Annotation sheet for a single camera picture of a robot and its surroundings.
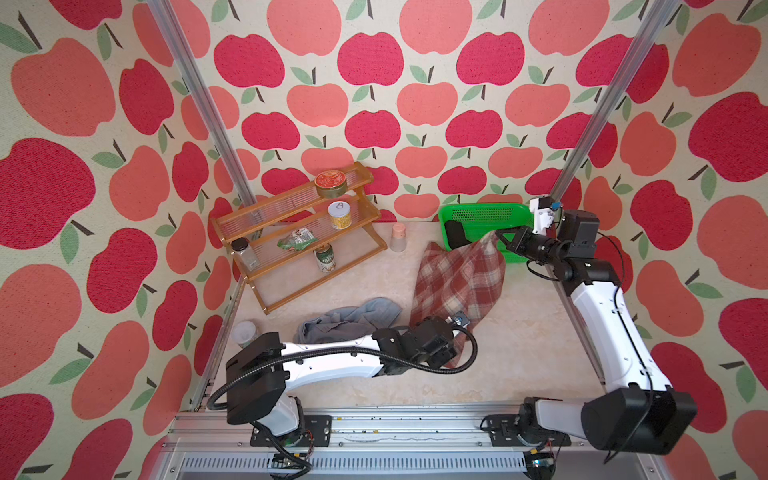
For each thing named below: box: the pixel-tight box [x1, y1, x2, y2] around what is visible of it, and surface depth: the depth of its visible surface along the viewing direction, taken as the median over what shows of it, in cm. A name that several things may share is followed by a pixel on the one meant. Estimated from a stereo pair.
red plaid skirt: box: [410, 231, 506, 369], surface depth 82 cm
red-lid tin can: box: [314, 170, 347, 199], surface depth 90 cm
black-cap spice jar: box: [231, 237, 260, 272], surface depth 84 cm
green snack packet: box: [277, 227, 318, 251], surface depth 91 cm
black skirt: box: [444, 220, 472, 249], surface depth 117 cm
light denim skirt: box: [294, 298, 403, 344], surface depth 94 cm
